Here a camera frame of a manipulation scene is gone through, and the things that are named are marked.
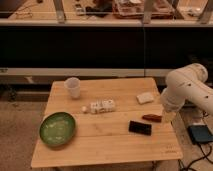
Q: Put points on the clear plastic bottle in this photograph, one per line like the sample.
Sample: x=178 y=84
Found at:
x=101 y=106

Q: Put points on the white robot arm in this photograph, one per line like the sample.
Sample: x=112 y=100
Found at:
x=186 y=84

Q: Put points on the green ceramic bowl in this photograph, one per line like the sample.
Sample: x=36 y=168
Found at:
x=57 y=129

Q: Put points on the translucent plastic cup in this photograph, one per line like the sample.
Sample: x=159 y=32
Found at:
x=72 y=85

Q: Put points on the wooden table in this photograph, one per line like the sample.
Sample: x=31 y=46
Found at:
x=104 y=138

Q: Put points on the white sponge block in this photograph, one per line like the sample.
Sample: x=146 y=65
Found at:
x=145 y=98

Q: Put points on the black rectangular box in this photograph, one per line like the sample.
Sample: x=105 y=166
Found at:
x=141 y=128

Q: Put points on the small brown bar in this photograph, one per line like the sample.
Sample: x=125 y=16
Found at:
x=152 y=117

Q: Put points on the dark blue power box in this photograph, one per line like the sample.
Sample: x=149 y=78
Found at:
x=200 y=134

